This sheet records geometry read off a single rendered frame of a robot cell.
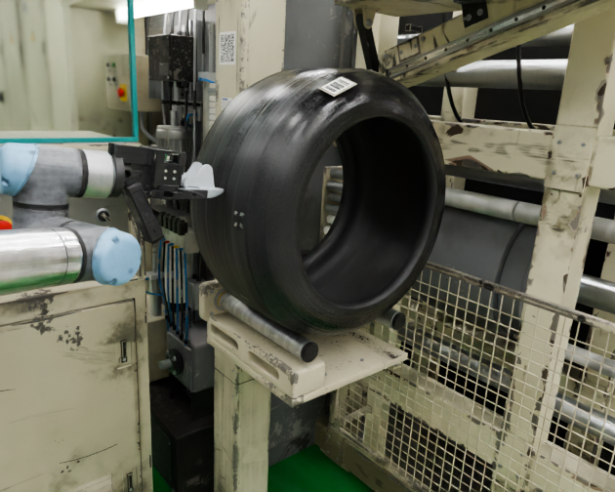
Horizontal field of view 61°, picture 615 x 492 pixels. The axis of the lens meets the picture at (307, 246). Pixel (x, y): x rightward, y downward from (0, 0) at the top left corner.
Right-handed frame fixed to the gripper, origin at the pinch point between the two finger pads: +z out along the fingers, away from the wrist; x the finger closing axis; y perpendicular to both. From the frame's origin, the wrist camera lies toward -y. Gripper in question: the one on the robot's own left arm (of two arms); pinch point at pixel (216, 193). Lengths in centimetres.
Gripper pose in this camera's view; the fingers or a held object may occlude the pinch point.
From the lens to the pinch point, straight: 98.7
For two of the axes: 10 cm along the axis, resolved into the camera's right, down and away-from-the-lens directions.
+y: 1.5, -9.7, -2.0
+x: -6.4, -2.5, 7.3
